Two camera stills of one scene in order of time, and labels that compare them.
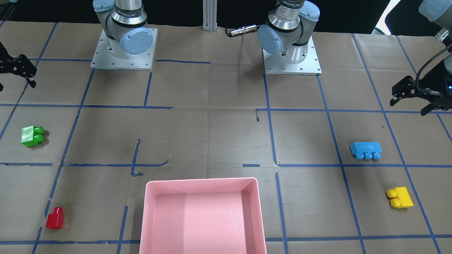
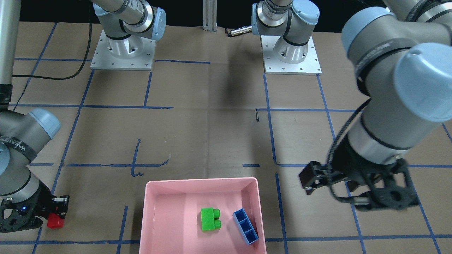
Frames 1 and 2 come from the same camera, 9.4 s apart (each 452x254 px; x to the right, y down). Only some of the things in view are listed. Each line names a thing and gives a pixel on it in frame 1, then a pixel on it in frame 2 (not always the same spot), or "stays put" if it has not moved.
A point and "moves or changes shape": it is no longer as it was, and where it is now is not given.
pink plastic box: (202, 216) stays put
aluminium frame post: (209, 15) stays put
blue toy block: (367, 150) moves or changes shape
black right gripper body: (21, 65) to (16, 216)
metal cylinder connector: (241, 30) stays put
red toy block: (55, 220) stays put
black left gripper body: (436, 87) to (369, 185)
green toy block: (31, 135) moves or changes shape
